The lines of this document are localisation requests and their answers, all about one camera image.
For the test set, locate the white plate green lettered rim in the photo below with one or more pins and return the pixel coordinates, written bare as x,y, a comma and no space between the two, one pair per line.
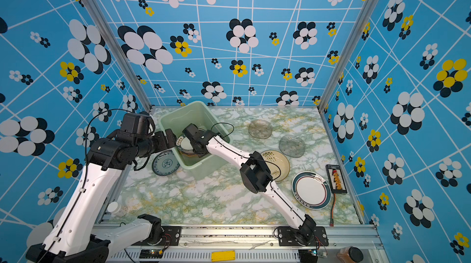
183,144

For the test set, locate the brown jar black lid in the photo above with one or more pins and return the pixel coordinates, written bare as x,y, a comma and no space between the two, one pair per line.
350,255

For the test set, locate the clear glass plate far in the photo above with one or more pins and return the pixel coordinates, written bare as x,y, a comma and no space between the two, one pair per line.
260,129

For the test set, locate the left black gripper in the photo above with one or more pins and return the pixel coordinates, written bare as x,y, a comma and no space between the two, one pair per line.
165,143

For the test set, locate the clear glass plate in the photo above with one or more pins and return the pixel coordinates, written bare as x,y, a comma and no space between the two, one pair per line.
292,146
260,129

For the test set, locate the small teal patterned plate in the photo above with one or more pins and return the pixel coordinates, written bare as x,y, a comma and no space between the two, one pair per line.
165,163

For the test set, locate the beige bowl plate with leaves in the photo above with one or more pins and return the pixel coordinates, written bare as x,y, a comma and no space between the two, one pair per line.
278,164

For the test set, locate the white plate striped green rim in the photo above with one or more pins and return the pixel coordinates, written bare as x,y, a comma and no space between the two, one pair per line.
311,190

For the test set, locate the yellow tag on rail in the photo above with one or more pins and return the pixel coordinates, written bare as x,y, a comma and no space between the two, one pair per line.
221,256

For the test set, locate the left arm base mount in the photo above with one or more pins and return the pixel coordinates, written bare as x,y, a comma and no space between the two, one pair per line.
170,236

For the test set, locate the aluminium front rail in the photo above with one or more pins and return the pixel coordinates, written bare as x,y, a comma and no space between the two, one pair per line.
253,244

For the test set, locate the light green plastic bin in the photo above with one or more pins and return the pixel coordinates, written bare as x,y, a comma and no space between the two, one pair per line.
199,114

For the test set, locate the clear glass plate right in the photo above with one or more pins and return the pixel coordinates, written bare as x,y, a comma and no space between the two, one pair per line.
292,146

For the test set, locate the black battery charger box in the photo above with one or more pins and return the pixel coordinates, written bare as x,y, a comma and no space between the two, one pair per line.
336,181

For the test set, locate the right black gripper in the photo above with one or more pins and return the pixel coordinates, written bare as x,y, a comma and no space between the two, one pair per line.
200,155

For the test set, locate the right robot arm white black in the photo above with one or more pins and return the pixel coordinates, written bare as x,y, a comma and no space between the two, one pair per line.
256,177

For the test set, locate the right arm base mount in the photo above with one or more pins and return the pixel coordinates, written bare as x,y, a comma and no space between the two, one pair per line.
286,237

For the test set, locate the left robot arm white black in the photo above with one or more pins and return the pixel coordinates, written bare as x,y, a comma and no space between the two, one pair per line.
72,239

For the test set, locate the white orange vitamin bottle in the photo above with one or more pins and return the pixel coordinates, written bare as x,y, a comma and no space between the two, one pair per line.
116,209

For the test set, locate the yellow dotted plate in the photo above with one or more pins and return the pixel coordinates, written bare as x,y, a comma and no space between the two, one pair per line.
189,155

